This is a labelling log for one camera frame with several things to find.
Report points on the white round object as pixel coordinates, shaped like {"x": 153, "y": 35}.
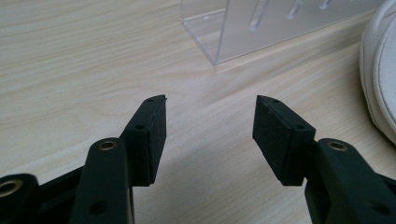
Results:
{"x": 381, "y": 68}

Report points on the clear acrylic stand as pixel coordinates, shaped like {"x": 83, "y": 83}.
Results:
{"x": 246, "y": 28}

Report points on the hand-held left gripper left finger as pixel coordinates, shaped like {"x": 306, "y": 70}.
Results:
{"x": 146, "y": 137}

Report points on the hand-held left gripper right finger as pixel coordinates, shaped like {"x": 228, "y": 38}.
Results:
{"x": 289, "y": 140}

